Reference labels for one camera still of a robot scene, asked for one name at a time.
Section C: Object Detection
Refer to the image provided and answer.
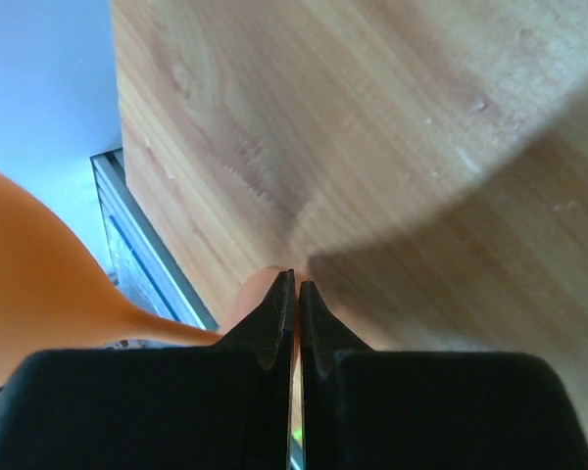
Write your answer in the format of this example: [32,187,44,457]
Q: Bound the aluminium rail frame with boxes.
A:
[91,150,220,343]

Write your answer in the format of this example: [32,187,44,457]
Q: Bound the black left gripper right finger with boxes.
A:
[299,282,588,469]

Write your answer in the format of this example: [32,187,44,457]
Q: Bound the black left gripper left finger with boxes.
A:
[0,271,295,469]

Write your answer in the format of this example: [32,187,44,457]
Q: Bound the orange wine glass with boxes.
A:
[0,164,303,393]

